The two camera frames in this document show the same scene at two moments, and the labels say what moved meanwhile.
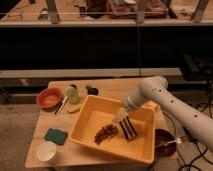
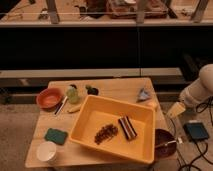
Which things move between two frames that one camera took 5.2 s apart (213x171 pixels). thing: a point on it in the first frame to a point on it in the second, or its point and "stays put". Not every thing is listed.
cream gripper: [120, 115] to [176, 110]
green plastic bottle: [73, 95] stays put
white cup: [46, 151] stays put
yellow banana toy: [74, 109] stays put
